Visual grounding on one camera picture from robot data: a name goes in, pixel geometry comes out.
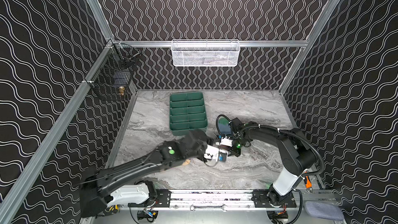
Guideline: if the blue orange striped sock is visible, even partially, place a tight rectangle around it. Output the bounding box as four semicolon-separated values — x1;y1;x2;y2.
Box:
216;115;232;136

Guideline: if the purple striped sock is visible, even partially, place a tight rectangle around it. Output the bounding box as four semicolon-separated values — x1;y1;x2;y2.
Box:
182;159;191;166

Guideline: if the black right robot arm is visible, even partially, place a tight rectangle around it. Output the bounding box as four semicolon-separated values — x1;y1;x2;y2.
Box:
228;118;325;206

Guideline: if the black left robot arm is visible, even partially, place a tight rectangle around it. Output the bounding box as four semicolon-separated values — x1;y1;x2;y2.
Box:
79;129;219;218

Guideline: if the green divided plastic tray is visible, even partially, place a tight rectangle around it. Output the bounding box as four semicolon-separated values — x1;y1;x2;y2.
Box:
169;91;208;136

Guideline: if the yellow tape measure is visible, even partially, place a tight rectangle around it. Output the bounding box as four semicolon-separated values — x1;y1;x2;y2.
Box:
105;205;120;215

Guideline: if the grey cloth pad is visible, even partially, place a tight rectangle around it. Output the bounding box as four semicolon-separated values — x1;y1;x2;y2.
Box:
304;201;344;222

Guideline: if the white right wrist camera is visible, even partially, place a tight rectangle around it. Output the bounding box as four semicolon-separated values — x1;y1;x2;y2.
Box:
220;137;233;147

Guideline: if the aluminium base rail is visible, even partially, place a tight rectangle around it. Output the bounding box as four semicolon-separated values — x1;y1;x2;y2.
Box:
127;189;336;211

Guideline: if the orange handled tool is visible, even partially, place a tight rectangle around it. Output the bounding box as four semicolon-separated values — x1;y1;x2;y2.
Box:
304;176;313;193

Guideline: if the white mesh wall basket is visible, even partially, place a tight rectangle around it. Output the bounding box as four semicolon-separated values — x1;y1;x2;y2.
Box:
171;39;240;67

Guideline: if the black wire wall basket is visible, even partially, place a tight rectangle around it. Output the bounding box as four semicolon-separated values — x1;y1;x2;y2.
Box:
88;42;142;102

